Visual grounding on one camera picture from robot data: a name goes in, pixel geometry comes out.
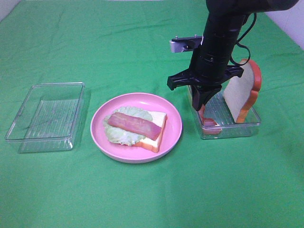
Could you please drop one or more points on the right clear plastic tray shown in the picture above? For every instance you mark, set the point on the right clear plastic tray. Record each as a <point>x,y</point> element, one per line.
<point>223,125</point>

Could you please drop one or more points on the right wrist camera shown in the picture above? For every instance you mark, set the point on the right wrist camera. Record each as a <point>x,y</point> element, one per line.
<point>185,44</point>

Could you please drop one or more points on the left clear plastic tray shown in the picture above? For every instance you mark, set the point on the left clear plastic tray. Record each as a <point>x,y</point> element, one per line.
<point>49,118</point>

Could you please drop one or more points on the toy bread slice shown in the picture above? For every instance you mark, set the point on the toy bread slice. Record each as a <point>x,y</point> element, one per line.
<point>242,92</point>
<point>159,118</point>

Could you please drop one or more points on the clear plastic tray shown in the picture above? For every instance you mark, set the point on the clear plastic tray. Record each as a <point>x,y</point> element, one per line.
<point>223,125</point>
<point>49,118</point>

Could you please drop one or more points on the toy lettuce leaf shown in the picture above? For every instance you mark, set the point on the toy lettuce leaf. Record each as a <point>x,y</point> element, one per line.
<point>121,136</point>

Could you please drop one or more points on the green tablecloth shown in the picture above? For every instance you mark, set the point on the green tablecloth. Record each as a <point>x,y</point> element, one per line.
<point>118,47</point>

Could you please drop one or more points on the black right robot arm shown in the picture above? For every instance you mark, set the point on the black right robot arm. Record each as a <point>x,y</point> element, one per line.
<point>226,17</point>

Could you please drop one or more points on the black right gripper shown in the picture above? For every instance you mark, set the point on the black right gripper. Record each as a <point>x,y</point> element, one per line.
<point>205,74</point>

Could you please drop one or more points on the toy bacon strip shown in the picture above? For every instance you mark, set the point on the toy bacon strip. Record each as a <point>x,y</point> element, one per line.
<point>135,125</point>
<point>208,122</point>

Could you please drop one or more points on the pink round plate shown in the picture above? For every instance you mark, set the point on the pink round plate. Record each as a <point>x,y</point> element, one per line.
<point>132,154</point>

